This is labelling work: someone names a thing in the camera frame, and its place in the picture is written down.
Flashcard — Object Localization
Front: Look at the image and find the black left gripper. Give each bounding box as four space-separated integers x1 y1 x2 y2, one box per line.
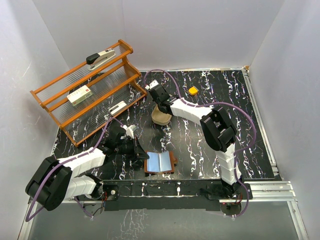
115 136 149 161

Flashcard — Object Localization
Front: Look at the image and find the beige oval tray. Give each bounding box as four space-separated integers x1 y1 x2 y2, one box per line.
151 104 172 126

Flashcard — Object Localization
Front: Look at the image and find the brown leather card holder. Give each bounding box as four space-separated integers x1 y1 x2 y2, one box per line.
144 151 178 174

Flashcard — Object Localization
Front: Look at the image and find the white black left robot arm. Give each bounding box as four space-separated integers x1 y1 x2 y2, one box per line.
25 125 149 211

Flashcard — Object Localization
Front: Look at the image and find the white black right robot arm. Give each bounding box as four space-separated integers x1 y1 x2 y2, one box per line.
146 80 242 199

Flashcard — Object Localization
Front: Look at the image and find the yellow tape measure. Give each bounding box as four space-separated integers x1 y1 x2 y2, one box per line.
188 86 199 96

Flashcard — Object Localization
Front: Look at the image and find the small white stapler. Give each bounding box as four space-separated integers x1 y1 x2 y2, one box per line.
109 101 127 116

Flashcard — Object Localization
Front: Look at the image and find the black white stapler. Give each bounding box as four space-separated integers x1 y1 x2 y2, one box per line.
86 48 116 71

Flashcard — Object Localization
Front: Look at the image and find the orange wooden shelf rack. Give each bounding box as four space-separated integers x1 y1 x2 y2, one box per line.
30 39 147 147

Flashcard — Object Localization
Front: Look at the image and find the white red staples box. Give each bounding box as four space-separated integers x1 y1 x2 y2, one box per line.
67 85 93 106

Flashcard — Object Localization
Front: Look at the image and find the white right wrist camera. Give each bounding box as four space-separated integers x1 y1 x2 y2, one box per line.
145 80 159 91

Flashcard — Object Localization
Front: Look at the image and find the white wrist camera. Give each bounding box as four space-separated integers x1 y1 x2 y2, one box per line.
145 80 159 91
122 124 137 139

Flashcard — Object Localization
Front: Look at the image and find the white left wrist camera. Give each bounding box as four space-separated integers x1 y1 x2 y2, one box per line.
122 124 137 139

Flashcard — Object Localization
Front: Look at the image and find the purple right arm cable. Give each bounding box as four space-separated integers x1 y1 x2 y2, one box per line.
142 68 258 218

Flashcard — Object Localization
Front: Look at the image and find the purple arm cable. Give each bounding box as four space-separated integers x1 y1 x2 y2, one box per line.
142 68 258 218
24 117 126 223

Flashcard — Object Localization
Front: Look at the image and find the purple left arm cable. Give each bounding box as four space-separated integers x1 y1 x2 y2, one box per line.
24 117 126 223

